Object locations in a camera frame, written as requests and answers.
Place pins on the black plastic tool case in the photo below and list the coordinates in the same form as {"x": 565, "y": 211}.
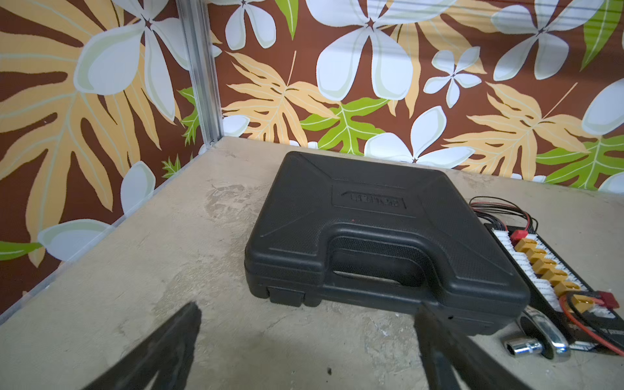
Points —
{"x": 381, "y": 236}

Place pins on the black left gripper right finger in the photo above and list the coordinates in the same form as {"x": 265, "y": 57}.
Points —
{"x": 448, "y": 355}

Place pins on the chrome ratchet wrench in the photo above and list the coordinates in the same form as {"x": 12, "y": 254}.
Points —
{"x": 536, "y": 325}

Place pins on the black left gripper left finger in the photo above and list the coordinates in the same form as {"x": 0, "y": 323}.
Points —
{"x": 162, "y": 361}

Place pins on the chrome socket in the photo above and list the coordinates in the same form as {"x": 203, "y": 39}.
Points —
{"x": 523, "y": 346}

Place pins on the black charging board yellow connectors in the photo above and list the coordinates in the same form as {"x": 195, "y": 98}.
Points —
{"x": 587, "y": 317}

